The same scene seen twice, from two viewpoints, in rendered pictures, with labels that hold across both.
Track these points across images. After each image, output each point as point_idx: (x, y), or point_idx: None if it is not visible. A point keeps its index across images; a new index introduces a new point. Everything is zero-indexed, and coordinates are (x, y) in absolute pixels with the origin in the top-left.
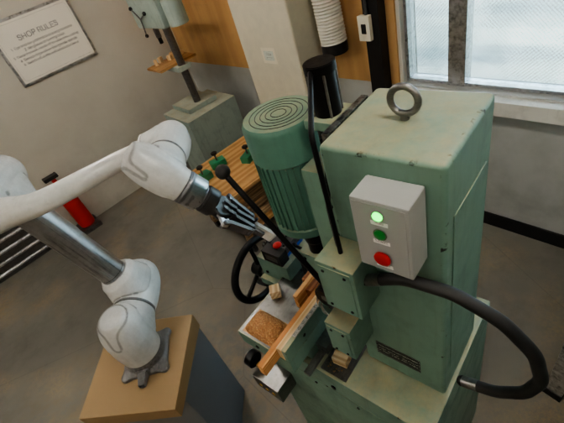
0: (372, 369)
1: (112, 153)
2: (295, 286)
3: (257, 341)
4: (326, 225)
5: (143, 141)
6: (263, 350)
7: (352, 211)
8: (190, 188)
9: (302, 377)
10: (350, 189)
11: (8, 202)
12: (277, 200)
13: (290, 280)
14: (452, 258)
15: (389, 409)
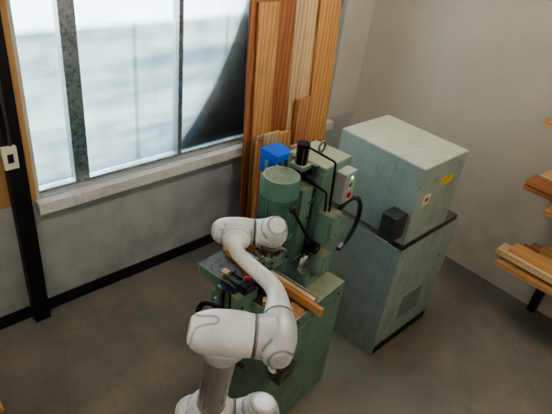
0: (311, 290)
1: (238, 249)
2: (263, 295)
3: (299, 317)
4: (303, 216)
5: (245, 229)
6: (301, 319)
7: (346, 181)
8: None
9: None
10: (329, 181)
11: (282, 292)
12: (292, 217)
13: (256, 296)
14: None
15: (332, 289)
